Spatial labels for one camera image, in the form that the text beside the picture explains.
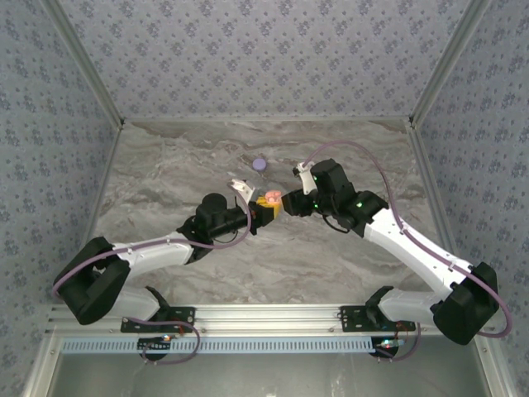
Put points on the pink earbud charging case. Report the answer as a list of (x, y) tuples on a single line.
[(273, 195)]

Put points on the purple earbud charging case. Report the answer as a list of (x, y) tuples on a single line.
[(259, 164)]

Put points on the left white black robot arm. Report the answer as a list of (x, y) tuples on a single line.
[(153, 252)]

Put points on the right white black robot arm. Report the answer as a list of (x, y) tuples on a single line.
[(413, 252)]

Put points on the black controller board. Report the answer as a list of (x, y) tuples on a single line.
[(386, 345), (153, 344)]

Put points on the grey metal panel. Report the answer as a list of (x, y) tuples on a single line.
[(268, 376)]

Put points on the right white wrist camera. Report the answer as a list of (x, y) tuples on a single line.
[(306, 180)]

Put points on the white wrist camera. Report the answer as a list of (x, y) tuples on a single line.
[(244, 188), (306, 180)]

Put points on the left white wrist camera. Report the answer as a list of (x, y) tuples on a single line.
[(244, 188)]

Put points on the aluminium table side rail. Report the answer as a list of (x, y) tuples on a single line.
[(112, 153), (425, 165)]

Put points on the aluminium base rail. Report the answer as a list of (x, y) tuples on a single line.
[(268, 318)]

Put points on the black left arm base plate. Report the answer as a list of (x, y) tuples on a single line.
[(187, 320)]

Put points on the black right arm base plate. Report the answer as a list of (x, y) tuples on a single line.
[(351, 320)]

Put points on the aluminium frame post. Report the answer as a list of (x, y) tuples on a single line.
[(87, 62), (446, 62)]

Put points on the aluminium lower frame bar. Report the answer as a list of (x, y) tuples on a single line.
[(494, 372), (41, 364)]

